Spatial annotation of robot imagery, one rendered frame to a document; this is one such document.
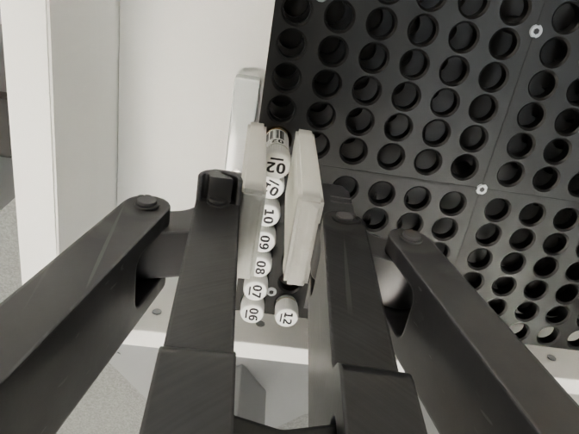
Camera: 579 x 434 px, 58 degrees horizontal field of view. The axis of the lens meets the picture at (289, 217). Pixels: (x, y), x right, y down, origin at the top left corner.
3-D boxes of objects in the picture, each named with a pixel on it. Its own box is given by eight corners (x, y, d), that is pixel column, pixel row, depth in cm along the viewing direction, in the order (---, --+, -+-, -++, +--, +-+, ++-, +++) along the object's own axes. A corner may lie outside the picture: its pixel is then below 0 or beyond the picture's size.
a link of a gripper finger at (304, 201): (299, 197, 15) (325, 201, 15) (295, 127, 21) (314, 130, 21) (283, 285, 16) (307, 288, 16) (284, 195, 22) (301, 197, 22)
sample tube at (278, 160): (265, 118, 25) (263, 149, 21) (291, 121, 25) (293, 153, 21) (262, 143, 25) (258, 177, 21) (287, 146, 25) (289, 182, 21)
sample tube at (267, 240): (252, 211, 29) (248, 251, 25) (255, 191, 29) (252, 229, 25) (275, 213, 29) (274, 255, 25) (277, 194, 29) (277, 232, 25)
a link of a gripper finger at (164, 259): (228, 290, 14) (115, 277, 14) (238, 210, 19) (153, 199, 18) (235, 242, 13) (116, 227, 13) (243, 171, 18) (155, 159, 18)
